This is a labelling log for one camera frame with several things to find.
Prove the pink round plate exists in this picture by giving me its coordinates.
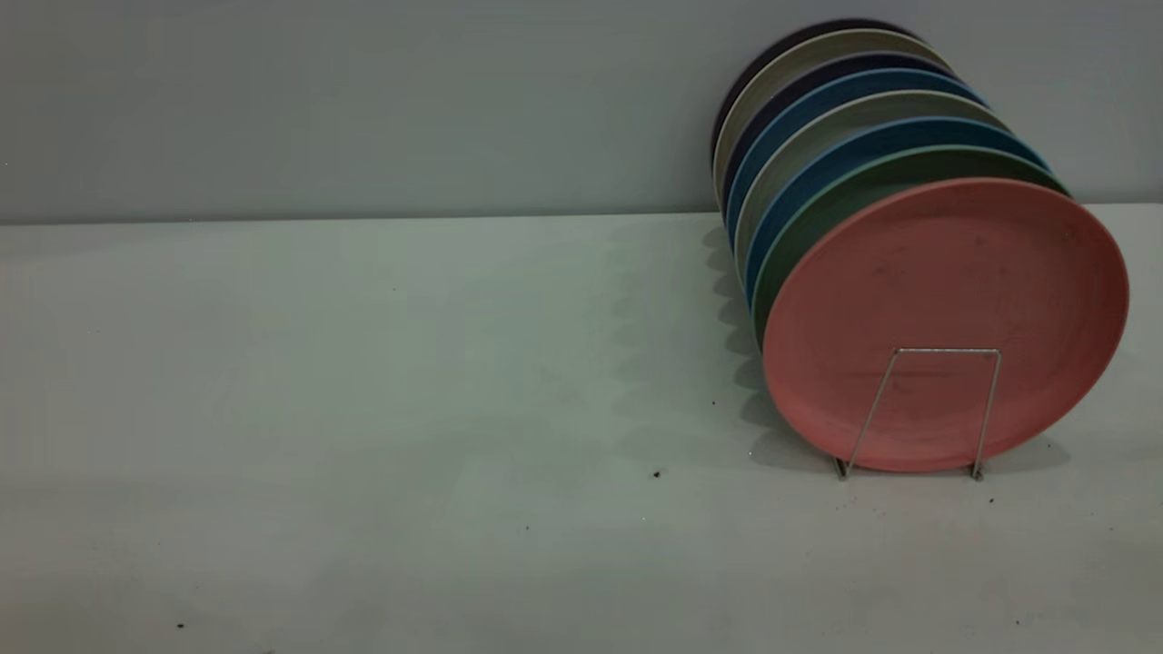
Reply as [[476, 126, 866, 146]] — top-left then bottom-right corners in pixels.
[[761, 178, 1130, 474]]

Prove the dark purple round plate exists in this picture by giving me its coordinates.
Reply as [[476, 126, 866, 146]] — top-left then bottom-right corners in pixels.
[[720, 52, 955, 208], [710, 18, 919, 166]]

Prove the blue round plate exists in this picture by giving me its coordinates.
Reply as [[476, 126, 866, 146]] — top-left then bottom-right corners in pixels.
[[724, 68, 989, 248], [743, 116, 1052, 306]]

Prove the metal wire plate rack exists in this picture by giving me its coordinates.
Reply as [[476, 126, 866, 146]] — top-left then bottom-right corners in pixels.
[[833, 347, 1003, 482]]

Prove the green round plate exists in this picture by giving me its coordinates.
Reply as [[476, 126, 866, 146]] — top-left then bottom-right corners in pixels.
[[750, 145, 1071, 352]]

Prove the beige round plate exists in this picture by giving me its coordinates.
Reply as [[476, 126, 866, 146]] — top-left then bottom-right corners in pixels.
[[732, 89, 1014, 275], [711, 29, 955, 203]]

